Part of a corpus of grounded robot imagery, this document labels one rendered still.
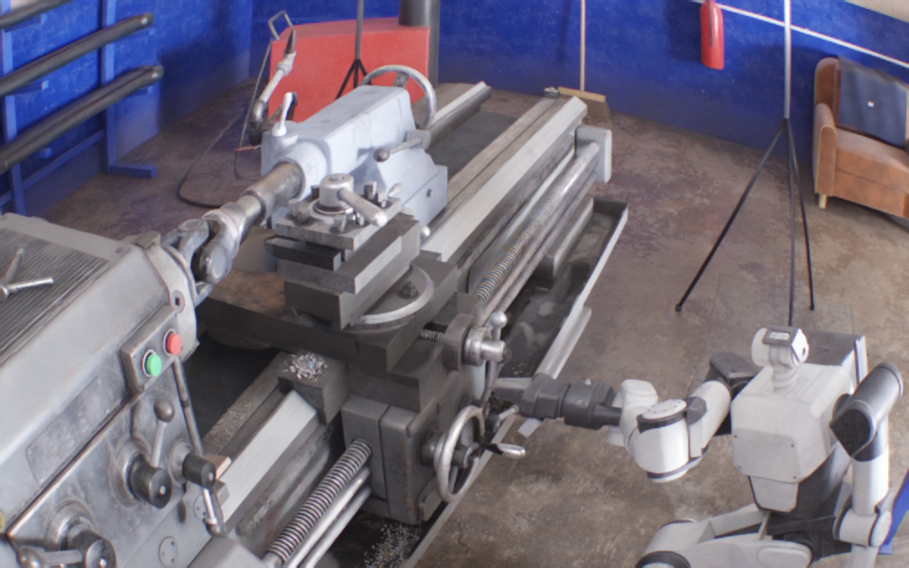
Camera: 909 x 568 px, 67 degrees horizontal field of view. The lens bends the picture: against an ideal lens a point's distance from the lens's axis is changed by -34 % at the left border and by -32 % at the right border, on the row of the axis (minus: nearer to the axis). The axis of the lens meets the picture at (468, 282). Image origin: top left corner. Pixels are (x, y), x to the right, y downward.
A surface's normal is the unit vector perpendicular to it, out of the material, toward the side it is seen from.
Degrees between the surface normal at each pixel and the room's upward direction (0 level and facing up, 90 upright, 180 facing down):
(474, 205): 36
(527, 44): 90
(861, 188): 90
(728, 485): 0
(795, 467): 100
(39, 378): 45
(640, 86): 90
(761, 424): 58
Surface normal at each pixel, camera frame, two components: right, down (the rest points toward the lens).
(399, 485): -0.36, 0.44
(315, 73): -0.02, 0.48
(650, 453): -0.70, 0.22
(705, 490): 0.02, -0.88
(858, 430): -0.77, 0.44
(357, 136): 0.93, 0.12
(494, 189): 0.56, -0.60
